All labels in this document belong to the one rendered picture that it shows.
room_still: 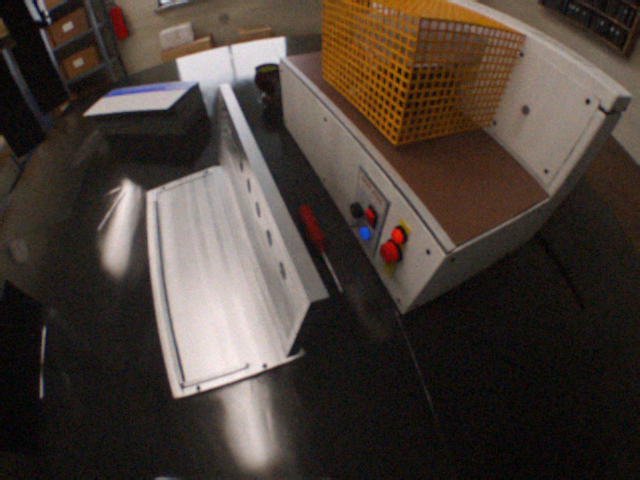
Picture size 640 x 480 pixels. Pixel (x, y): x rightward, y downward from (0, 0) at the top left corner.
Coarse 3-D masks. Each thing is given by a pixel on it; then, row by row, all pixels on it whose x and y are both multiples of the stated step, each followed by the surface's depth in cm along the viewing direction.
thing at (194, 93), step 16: (192, 96) 69; (112, 112) 68; (128, 112) 67; (144, 112) 66; (160, 112) 66; (176, 112) 65; (192, 112) 72; (112, 128) 73; (128, 128) 72; (144, 128) 72; (160, 128) 71; (176, 128) 70
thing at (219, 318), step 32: (160, 192) 56; (192, 192) 56; (224, 192) 55; (160, 224) 51; (192, 224) 51; (224, 224) 51; (192, 256) 47; (224, 256) 47; (192, 288) 44; (224, 288) 44; (256, 288) 44; (160, 320) 40; (192, 320) 41; (224, 320) 41; (256, 320) 41; (192, 352) 38; (224, 352) 38; (256, 352) 38; (224, 384) 36
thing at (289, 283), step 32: (224, 96) 42; (224, 128) 48; (224, 160) 50; (256, 160) 33; (256, 192) 36; (256, 224) 40; (288, 224) 27; (256, 256) 39; (288, 256) 25; (288, 288) 31; (320, 288) 24; (288, 320) 34; (288, 352) 34
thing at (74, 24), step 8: (72, 16) 156; (80, 16) 161; (56, 24) 151; (64, 24) 157; (72, 24) 163; (80, 24) 168; (88, 24) 181; (56, 32) 158; (64, 32) 164; (72, 32) 170; (80, 32) 175; (56, 40) 165; (64, 40) 171
